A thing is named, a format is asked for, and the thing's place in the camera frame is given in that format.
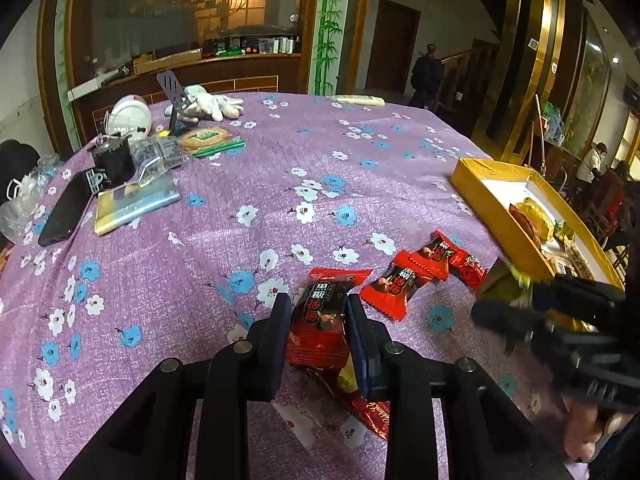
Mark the black left gripper finger device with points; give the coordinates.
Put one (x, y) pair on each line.
(249, 370)

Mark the white cloth glove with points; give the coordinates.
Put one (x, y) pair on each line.
(209, 106)

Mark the green biscuit packet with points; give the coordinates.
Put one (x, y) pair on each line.
(204, 142)

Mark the white tube on table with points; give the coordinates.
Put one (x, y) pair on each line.
(358, 99)

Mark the black smartphone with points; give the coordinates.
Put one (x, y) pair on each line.
(71, 206)

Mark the clear plastic bag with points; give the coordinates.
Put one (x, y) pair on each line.
(155, 156)

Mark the dark red Golden Crown packet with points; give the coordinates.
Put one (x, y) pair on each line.
(343, 388)

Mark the orange cracker packet with barcode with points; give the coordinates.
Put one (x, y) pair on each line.
(573, 263)

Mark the white plastic jar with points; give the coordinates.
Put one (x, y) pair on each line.
(130, 116)

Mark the plastic bag with masks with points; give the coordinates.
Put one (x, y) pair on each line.
(23, 196)

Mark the gold foil snack packet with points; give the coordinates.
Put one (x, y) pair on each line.
(540, 219)

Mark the person in dark coat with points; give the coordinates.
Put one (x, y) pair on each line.
(426, 77)

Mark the finger of the black right gripper device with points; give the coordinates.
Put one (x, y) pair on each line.
(389, 371)

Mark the yellow cardboard box tray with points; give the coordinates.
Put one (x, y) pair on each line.
(489, 187)

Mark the black phone stand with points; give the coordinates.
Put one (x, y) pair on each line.
(179, 102)

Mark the black cup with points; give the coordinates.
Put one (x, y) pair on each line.
(111, 155)

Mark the wooden counter cabinet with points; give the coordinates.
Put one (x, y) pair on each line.
(259, 72)

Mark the seated person in white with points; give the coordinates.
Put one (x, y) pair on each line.
(591, 164)

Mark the yellow blue booklet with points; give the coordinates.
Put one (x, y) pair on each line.
(128, 202)

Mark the person's right hand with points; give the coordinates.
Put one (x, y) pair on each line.
(586, 425)

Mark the yellow green snack packet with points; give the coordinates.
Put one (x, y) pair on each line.
(505, 283)

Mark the dark red date snack packet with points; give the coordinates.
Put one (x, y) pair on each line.
(526, 225)

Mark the red black sugar candy packet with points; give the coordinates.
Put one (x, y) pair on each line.
(317, 337)

